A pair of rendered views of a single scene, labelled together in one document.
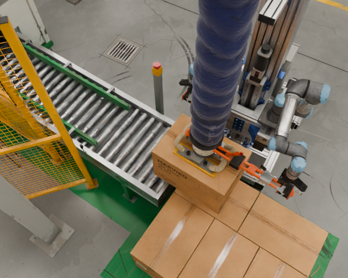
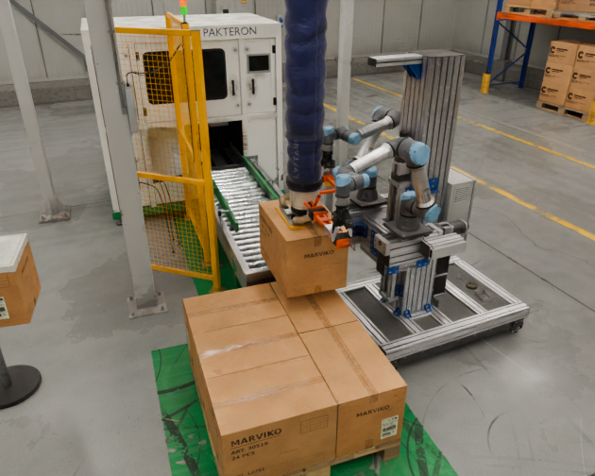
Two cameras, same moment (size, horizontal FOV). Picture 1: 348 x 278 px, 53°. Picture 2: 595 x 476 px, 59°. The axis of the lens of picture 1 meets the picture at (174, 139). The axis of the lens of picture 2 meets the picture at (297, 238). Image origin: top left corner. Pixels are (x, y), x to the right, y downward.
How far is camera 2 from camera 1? 249 cm
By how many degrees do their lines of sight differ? 41
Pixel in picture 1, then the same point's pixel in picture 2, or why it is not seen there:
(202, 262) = (237, 335)
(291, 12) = (422, 88)
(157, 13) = not seen: hidden behind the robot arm
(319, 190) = (473, 415)
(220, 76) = (294, 64)
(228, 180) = (303, 235)
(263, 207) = (348, 331)
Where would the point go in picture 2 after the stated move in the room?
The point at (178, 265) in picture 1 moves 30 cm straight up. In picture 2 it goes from (213, 326) to (210, 284)
